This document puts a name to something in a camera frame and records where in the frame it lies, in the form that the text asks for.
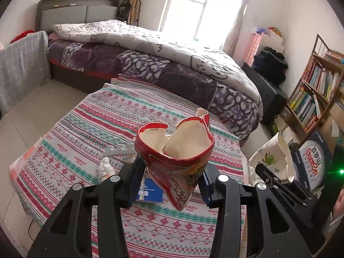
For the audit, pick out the bed with patterned quilt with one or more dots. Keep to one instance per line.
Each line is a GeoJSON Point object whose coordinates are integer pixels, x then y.
{"type": "Point", "coordinates": [166, 75]}

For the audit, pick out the striped patterned tablecloth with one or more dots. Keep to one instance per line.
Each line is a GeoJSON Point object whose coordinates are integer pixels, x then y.
{"type": "Point", "coordinates": [80, 129]}

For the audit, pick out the grey checked cloth cover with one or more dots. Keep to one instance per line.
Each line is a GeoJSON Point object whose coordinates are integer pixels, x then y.
{"type": "Point", "coordinates": [21, 67]}

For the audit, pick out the torn red paper cup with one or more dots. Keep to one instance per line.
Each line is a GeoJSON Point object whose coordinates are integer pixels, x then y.
{"type": "Point", "coordinates": [174, 177]}

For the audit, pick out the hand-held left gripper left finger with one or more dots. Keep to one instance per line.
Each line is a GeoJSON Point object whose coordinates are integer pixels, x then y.
{"type": "Point", "coordinates": [135, 182]}

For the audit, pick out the plaid hanging garment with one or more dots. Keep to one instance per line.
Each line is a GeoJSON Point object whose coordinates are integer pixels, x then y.
{"type": "Point", "coordinates": [134, 0]}

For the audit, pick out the white paper cup green print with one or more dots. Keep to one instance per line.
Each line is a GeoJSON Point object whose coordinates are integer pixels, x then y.
{"type": "Point", "coordinates": [268, 153]}

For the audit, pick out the white paper box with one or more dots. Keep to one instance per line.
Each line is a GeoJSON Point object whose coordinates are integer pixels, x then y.
{"type": "Point", "coordinates": [271, 41]}

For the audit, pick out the bright window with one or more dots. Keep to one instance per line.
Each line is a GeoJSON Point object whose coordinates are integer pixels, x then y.
{"type": "Point", "coordinates": [188, 8]}

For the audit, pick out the grey upholstered bed frame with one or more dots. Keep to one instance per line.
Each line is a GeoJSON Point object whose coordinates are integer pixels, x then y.
{"type": "Point", "coordinates": [75, 12]}

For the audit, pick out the white plastic toothed strip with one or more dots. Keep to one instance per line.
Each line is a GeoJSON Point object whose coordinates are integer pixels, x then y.
{"type": "Point", "coordinates": [115, 150]}

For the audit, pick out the white printed quilt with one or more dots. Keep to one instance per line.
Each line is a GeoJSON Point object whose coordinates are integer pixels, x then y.
{"type": "Point", "coordinates": [139, 35]}

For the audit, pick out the white tissue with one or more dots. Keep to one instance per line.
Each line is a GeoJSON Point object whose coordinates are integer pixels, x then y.
{"type": "Point", "coordinates": [105, 170]}

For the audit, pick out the pink box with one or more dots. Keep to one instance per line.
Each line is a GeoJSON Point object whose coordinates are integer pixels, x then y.
{"type": "Point", "coordinates": [252, 49]}

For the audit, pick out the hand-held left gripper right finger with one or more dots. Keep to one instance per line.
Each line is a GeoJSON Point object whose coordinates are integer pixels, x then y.
{"type": "Point", "coordinates": [208, 190]}

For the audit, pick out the row of shelf books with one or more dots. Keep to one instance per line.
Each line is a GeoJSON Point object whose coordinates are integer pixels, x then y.
{"type": "Point", "coordinates": [319, 82]}

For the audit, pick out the person's right hand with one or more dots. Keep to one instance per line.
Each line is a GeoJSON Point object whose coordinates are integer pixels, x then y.
{"type": "Point", "coordinates": [340, 205]}

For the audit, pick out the black low cabinet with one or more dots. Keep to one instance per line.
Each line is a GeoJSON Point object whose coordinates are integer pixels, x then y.
{"type": "Point", "coordinates": [268, 99]}

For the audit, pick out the stack of floor books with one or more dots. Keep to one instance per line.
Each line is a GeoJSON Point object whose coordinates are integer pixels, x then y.
{"type": "Point", "coordinates": [283, 129]}

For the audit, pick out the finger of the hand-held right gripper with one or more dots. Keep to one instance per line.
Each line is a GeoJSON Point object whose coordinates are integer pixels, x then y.
{"type": "Point", "coordinates": [274, 181]}
{"type": "Point", "coordinates": [306, 193]}

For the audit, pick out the blue paper packet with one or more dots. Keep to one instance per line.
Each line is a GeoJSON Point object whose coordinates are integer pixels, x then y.
{"type": "Point", "coordinates": [153, 193]}

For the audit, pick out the wooden bookshelf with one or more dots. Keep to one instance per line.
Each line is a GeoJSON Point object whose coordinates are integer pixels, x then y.
{"type": "Point", "coordinates": [309, 84]}

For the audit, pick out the pale curtain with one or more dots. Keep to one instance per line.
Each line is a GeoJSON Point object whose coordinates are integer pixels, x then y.
{"type": "Point", "coordinates": [239, 18]}

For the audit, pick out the brown cardboard box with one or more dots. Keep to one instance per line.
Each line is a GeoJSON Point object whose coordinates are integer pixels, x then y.
{"type": "Point", "coordinates": [332, 123]}

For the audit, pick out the blue white carton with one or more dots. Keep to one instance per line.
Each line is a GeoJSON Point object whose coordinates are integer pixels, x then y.
{"type": "Point", "coordinates": [314, 161]}

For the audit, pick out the black clothes pile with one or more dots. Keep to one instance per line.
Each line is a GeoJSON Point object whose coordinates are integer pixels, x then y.
{"type": "Point", "coordinates": [270, 64]}

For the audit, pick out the red cloth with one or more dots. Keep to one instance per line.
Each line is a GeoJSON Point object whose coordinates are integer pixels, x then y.
{"type": "Point", "coordinates": [22, 35]}

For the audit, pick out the black hanging bag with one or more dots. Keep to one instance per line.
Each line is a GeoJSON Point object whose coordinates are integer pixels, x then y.
{"type": "Point", "coordinates": [123, 9]}

